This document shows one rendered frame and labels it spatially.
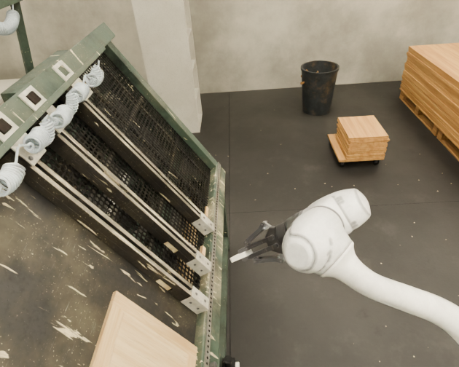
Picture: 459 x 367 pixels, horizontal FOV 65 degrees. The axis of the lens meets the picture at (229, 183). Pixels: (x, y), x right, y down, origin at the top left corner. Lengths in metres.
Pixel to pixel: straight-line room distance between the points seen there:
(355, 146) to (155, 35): 2.65
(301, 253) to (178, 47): 4.17
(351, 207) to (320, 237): 0.16
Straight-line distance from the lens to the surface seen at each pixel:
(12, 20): 2.47
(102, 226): 1.50
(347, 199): 0.90
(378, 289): 0.84
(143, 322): 1.55
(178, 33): 4.70
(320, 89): 5.31
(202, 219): 2.12
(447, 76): 5.05
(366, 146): 4.26
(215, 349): 1.82
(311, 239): 0.74
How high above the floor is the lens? 2.42
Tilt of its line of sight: 36 degrees down
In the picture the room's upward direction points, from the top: 5 degrees counter-clockwise
